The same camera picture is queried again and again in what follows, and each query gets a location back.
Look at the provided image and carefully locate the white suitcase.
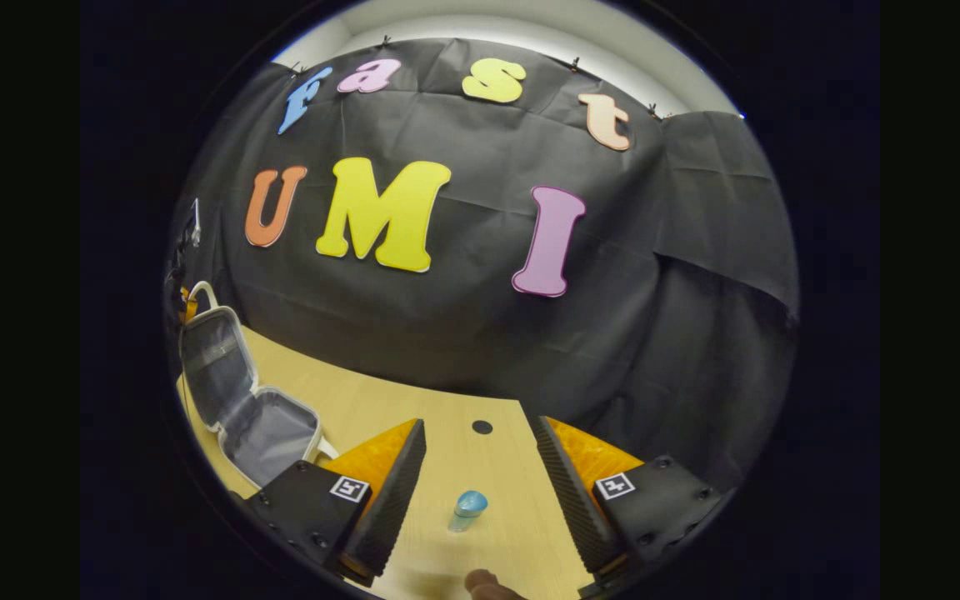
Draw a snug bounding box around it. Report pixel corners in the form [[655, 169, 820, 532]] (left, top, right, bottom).
[[177, 281, 341, 491]]

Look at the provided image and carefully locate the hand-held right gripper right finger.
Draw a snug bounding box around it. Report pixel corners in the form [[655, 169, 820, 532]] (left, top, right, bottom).
[[530, 415, 738, 580]]

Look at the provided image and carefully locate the blue glass lotion bottle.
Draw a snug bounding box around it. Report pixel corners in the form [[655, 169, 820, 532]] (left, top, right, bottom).
[[447, 490, 489, 534]]

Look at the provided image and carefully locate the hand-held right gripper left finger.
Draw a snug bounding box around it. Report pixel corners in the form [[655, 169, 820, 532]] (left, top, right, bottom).
[[230, 418, 428, 588]]

